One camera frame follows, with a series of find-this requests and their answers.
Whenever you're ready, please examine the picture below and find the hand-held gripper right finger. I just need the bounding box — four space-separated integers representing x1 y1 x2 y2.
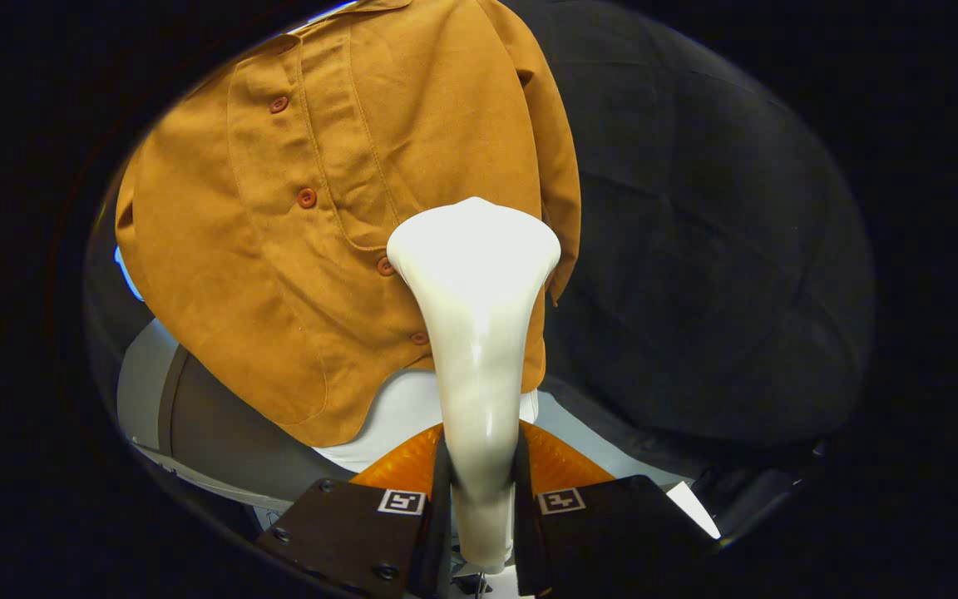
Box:
515 420 717 598

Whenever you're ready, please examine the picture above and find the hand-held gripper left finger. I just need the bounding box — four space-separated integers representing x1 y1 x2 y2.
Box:
256 423 452 599

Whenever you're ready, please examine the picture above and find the white garment steamer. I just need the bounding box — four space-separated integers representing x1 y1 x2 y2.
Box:
386 196 563 575

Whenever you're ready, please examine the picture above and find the orange button-up shirt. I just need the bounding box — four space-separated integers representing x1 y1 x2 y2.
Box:
115 0 582 448

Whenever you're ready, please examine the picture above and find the grey cabinet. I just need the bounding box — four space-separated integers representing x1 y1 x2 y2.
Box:
117 316 363 508

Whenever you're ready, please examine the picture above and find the black backdrop cloth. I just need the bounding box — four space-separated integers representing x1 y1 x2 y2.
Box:
84 0 877 467

